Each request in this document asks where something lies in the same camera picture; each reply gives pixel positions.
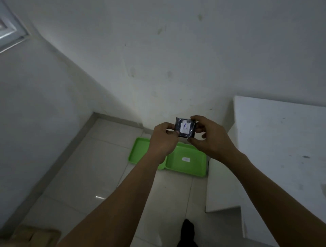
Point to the person's left hand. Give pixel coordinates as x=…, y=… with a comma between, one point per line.
x=161, y=142

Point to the person's right hand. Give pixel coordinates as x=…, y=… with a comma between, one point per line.
x=216, y=142

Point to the person's right thumb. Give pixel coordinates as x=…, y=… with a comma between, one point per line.
x=194, y=142

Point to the person's right middle finger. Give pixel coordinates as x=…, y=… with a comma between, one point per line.
x=201, y=129

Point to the person's left thumb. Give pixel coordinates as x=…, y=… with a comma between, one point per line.
x=173, y=132

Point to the black packet with white label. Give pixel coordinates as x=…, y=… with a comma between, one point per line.
x=185, y=127

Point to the person's left forearm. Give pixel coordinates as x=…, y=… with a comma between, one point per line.
x=119, y=206

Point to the person's right forearm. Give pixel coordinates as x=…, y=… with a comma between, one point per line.
x=277, y=203

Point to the green plastic tray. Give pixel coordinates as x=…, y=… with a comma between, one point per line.
x=187, y=159
x=142, y=152

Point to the white label sticker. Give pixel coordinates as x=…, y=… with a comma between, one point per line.
x=186, y=159

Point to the white table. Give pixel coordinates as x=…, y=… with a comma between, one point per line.
x=275, y=162

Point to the cardboard box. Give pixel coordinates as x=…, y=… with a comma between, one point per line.
x=30, y=236

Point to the window frame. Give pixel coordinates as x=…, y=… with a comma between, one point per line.
x=10, y=28

